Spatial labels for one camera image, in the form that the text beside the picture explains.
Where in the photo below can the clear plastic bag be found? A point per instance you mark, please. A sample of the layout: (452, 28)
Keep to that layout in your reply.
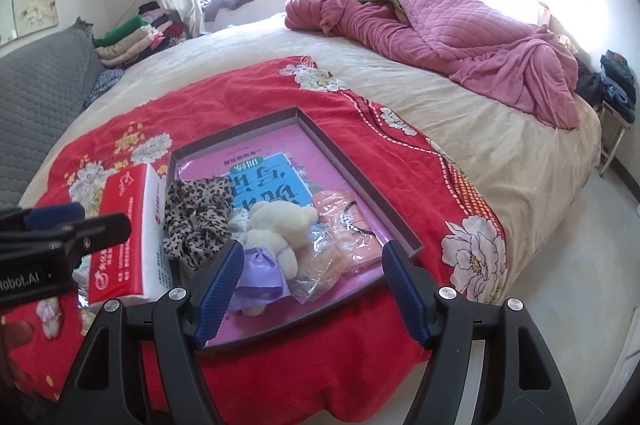
(320, 270)

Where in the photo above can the bed with beige sheet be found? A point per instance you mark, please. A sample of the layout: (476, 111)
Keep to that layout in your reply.
(475, 140)

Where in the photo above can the pink book with blue panel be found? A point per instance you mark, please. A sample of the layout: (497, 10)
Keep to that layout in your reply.
(280, 180)

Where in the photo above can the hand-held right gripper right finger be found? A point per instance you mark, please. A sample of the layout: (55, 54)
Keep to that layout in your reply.
(405, 295)

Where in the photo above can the dark floral cloth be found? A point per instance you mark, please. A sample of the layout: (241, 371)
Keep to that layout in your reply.
(107, 82)

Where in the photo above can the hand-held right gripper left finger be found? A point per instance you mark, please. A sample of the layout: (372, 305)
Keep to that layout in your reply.
(220, 295)

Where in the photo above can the person's left hand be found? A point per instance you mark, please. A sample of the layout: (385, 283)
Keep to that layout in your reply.
(17, 334)

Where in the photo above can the peach cloth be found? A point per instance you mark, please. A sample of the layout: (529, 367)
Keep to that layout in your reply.
(360, 245)

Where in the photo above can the stack of folded clothes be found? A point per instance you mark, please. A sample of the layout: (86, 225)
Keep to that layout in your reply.
(130, 40)

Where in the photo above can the pink quilted duvet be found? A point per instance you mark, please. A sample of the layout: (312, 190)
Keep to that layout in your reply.
(450, 20)

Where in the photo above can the pile of dark clothes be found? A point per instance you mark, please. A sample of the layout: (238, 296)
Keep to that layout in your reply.
(617, 80)

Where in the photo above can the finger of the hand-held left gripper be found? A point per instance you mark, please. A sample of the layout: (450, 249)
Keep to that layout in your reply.
(95, 232)
(50, 213)

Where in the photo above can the white chair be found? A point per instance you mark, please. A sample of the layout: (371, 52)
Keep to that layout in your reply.
(607, 140)

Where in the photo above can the large red tissue pack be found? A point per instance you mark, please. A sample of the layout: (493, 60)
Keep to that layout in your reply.
(125, 225)

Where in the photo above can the white fuzzy cloth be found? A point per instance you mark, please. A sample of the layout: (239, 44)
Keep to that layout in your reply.
(239, 224)

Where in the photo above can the red floral blanket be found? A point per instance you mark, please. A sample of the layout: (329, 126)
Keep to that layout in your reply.
(240, 95)

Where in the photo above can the wooden nightstand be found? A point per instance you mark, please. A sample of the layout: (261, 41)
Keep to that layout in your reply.
(543, 12)

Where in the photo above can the grey shallow tray box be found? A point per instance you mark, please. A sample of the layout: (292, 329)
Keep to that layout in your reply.
(356, 180)

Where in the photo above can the leopard print scrunchie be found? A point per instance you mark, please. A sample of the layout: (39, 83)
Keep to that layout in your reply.
(195, 220)

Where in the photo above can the cream plush bear purple dress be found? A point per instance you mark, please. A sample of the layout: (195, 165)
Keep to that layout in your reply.
(280, 225)

